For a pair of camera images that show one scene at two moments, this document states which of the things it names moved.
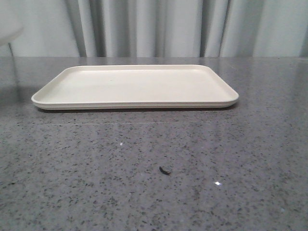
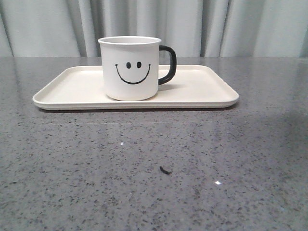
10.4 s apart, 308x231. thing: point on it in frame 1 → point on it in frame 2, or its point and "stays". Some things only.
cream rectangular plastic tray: x=129 y=86 stays
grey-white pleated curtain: x=161 y=28 stays
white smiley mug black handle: x=12 y=18 → x=131 y=66
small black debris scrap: x=166 y=173 stays
